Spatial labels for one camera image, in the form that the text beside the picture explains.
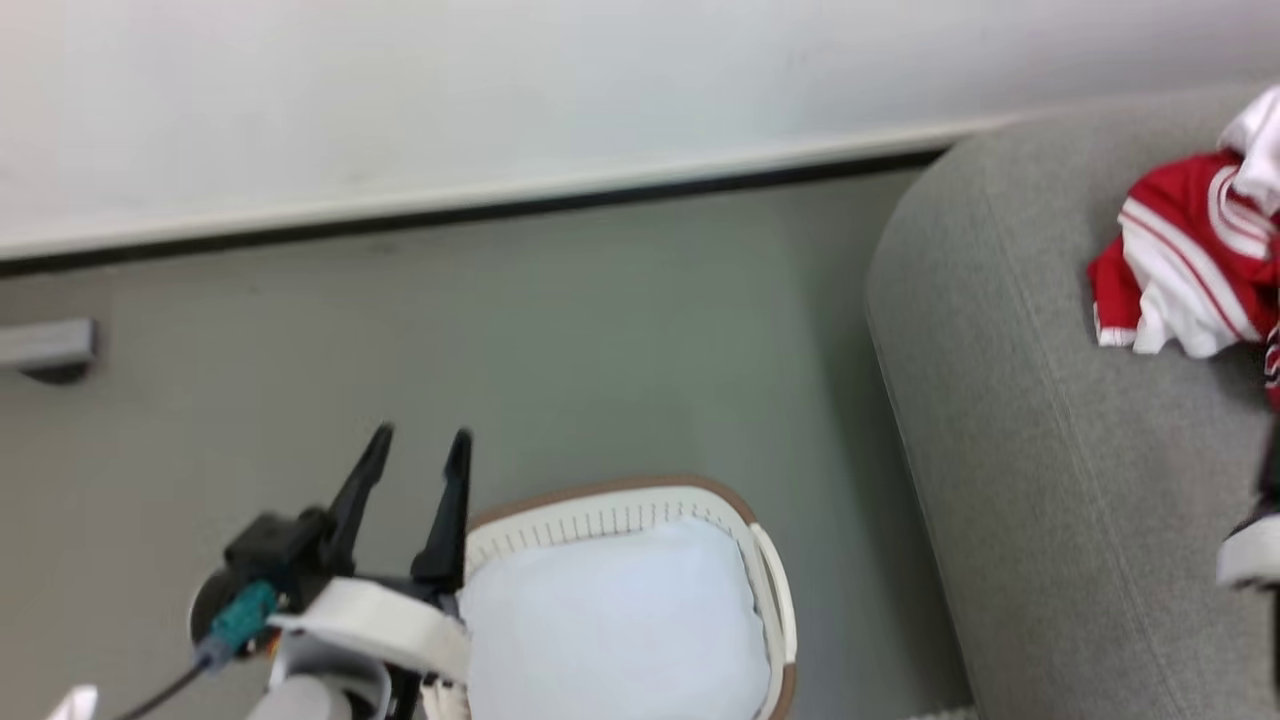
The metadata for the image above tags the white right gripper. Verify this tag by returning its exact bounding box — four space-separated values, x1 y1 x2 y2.
1215 420 1280 592

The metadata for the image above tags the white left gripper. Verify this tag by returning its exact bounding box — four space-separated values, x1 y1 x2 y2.
266 423 474 684

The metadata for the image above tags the red and white jersey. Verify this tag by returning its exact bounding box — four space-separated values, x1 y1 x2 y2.
1087 84 1280 413

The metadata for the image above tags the grey fabric sofa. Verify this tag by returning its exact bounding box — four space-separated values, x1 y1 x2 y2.
864 84 1280 720

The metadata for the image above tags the white laundry basket brown rim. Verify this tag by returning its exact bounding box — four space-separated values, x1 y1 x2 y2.
420 474 799 720

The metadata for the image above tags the white cloth bundle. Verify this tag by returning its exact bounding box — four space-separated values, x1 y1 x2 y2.
456 516 773 720

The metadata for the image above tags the teal cable connector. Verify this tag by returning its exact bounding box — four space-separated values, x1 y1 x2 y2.
196 581 280 669

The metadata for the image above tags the thin black cable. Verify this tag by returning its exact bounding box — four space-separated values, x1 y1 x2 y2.
108 655 213 720

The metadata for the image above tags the white wall baseboard strip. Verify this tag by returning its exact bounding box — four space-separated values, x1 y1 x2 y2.
0 108 1016 265

